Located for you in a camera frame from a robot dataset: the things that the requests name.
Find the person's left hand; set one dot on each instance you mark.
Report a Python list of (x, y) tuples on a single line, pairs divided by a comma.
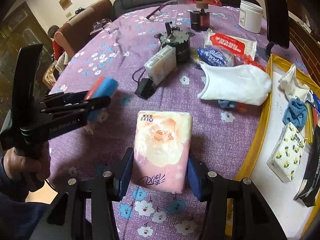
[(27, 170)]

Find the white sock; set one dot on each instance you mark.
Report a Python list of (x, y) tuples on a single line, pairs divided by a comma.
[(292, 82), (237, 85)]

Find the dark sofa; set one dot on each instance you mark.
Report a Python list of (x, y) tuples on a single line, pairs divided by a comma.
[(150, 0)]

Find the pink floral tissue pack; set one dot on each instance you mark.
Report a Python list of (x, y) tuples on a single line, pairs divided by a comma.
[(162, 150)]

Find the glass bowl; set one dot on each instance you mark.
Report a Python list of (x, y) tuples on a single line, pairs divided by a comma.
[(101, 25)]

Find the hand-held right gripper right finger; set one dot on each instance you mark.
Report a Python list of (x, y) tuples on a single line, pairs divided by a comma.
[(195, 180)]

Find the red plastic bag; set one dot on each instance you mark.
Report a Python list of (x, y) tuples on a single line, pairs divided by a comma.
[(208, 1)]

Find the yellow rimmed tray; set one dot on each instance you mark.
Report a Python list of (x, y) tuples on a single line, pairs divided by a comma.
[(252, 170)]

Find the red plastic packet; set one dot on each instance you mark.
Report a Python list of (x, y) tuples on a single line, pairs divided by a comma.
[(250, 61)]

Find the colourful striped cloth pack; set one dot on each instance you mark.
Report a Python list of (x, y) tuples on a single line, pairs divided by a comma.
[(313, 115)]

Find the blue and white tissue pack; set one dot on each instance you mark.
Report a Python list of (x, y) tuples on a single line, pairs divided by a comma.
[(215, 56)]

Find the brown wooden furniture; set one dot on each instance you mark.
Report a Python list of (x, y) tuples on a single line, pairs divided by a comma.
[(305, 37)]

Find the red and white wipes packet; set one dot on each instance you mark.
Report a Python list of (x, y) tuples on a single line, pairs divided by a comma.
[(230, 42)]

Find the white floral tissue pack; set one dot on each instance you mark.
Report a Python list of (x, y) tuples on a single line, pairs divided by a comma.
[(160, 66)]

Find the small yellow wall frame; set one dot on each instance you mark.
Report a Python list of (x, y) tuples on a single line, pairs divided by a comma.
[(65, 2)]

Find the black foil packet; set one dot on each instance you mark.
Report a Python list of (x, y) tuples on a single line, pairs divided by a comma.
[(311, 175)]

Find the wooden door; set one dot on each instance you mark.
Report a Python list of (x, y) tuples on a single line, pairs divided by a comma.
[(22, 45)]

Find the clear plastic cup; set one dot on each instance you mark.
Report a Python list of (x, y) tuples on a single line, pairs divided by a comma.
[(184, 0)]

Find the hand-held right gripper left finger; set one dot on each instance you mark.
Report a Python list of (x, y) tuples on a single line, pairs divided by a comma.
[(125, 177)]

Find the brown chair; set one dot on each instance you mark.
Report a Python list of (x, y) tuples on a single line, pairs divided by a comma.
[(80, 27)]

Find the person's left forearm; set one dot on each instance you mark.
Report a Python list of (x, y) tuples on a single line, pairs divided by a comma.
[(12, 205)]

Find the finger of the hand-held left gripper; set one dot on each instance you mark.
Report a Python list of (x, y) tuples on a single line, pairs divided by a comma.
[(65, 98), (85, 105)]

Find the black motor with gear plate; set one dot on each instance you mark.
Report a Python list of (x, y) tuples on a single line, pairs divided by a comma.
[(178, 43)]

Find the lemon print tissue pack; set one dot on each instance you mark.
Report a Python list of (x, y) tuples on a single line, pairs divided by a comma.
[(287, 152)]

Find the purple eyeglasses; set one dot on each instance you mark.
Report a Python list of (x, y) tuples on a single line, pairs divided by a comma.
[(160, 11)]

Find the black power adapter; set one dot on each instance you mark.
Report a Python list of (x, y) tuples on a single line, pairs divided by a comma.
[(146, 88)]

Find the grey phone stand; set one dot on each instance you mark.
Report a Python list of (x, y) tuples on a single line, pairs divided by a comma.
[(268, 51)]

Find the blue towel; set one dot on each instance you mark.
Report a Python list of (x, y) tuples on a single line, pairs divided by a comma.
[(296, 111)]

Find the white plastic jar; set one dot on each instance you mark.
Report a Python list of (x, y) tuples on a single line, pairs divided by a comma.
[(250, 17)]

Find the black phone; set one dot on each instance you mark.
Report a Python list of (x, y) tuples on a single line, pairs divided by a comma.
[(276, 17)]

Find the red black ink bottle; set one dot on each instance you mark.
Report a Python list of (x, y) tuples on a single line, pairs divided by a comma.
[(200, 17)]

